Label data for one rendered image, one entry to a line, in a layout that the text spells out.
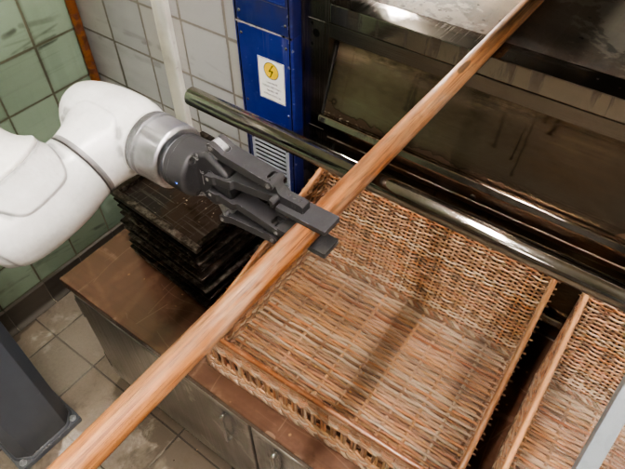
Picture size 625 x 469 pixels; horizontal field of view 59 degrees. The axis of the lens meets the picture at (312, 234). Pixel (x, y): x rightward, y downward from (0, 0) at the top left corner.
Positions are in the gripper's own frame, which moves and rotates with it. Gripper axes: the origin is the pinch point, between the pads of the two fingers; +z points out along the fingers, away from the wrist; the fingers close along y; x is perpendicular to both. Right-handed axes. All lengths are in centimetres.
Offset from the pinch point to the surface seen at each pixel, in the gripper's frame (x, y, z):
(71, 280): 3, 61, -71
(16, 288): 3, 104, -122
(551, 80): -50, 2, 12
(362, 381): -16, 60, 2
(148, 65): -51, 36, -93
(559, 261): -13.7, 2.0, 25.6
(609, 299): -12.8, 3.1, 31.8
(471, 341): -38, 60, 17
